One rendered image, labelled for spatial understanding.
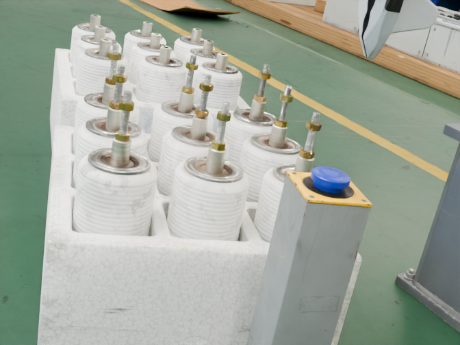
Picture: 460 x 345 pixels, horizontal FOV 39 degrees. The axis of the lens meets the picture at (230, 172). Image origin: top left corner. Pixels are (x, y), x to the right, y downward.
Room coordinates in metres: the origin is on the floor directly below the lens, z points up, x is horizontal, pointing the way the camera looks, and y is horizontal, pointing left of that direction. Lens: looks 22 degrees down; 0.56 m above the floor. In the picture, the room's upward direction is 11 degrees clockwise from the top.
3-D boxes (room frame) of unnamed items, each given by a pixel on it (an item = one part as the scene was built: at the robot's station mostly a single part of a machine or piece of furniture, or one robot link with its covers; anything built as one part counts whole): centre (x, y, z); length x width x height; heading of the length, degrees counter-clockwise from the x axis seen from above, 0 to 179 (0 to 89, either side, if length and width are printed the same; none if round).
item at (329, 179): (0.62, -0.10, 0.32); 0.04 x 0.04 x 0.02
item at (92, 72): (1.25, 0.28, 0.16); 0.10 x 0.10 x 0.18
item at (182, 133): (0.88, 0.05, 0.25); 0.08 x 0.08 x 0.01
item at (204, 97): (0.88, 0.05, 0.30); 0.01 x 0.01 x 0.08
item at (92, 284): (0.88, 0.05, 0.09); 0.39 x 0.39 x 0.18; 17
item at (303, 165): (0.80, -0.09, 0.26); 0.02 x 0.02 x 0.03
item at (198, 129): (0.88, 0.05, 0.26); 0.02 x 0.02 x 0.03
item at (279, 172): (0.80, -0.09, 0.25); 0.08 x 0.08 x 0.01
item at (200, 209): (0.77, 0.02, 0.16); 0.10 x 0.10 x 0.18
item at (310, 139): (0.80, -0.09, 0.30); 0.01 x 0.01 x 0.08
